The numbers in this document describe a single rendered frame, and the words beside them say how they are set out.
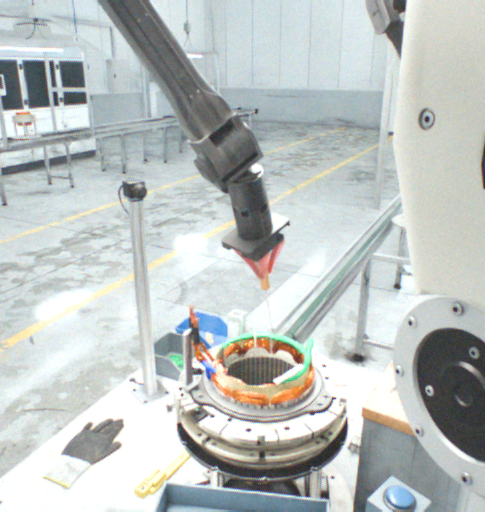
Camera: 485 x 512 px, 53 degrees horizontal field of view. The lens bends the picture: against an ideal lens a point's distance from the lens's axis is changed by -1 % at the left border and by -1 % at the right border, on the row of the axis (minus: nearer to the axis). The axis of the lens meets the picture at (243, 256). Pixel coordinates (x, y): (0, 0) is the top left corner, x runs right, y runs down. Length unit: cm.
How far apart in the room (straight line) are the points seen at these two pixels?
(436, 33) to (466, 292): 17
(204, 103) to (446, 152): 41
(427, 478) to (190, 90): 78
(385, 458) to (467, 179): 78
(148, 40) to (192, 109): 10
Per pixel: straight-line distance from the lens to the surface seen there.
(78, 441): 134
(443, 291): 38
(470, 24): 31
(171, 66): 66
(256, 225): 75
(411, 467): 102
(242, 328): 102
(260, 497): 81
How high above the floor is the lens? 165
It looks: 21 degrees down
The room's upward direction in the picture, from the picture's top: straight up
